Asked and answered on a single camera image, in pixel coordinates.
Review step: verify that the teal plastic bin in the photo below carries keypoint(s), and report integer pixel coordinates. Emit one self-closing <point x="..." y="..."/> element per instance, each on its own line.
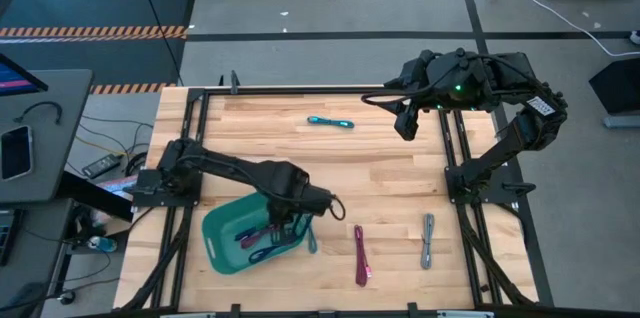
<point x="225" y="243"/>

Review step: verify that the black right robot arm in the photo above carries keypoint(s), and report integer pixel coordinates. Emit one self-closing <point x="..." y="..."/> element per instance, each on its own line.
<point x="500" y="154"/>

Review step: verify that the dark grey desk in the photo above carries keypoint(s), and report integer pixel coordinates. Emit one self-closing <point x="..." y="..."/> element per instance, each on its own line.
<point x="50" y="158"/>

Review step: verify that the black frame clamp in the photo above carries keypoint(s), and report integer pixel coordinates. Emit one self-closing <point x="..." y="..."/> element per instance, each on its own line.
<point x="234" y="82"/>
<point x="412" y="309"/>
<point x="234" y="310"/>

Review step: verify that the silver frame bracket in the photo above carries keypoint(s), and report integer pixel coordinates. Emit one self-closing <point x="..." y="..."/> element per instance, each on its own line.
<point x="465" y="314"/>
<point x="189" y="315"/>

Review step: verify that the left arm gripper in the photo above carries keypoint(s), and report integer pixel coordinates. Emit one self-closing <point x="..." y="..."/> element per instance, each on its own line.
<point x="300" y="200"/>

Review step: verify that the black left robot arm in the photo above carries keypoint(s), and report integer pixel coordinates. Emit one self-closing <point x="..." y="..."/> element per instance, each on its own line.
<point x="225" y="163"/>

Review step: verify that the computer monitor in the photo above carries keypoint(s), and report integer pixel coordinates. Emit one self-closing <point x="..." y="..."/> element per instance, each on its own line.
<point x="15" y="78"/>

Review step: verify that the black power strip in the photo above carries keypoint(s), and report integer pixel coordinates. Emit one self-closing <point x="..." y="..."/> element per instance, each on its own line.
<point x="101" y="165"/>

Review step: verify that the hazard-striped black floor mat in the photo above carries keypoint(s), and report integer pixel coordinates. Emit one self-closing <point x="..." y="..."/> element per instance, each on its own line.
<point x="100" y="58"/>

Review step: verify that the black smartphone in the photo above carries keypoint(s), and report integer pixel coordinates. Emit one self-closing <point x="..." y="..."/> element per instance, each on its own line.
<point x="16" y="152"/>

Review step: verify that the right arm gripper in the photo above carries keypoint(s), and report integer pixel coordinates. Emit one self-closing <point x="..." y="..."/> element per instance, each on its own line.
<point x="417" y="78"/>

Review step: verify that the grey desk leg base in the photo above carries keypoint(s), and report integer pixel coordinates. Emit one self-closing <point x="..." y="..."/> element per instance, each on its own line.
<point x="621" y="121"/>

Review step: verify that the water bottle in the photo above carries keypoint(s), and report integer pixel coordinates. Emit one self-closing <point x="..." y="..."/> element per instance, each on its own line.
<point x="102" y="244"/>

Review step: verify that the black aluminium table frame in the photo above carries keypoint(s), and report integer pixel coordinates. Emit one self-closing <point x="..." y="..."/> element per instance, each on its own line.
<point x="325" y="90"/>

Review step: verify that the black square box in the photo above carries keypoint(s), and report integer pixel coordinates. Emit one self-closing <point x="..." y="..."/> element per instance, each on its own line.
<point x="617" y="85"/>

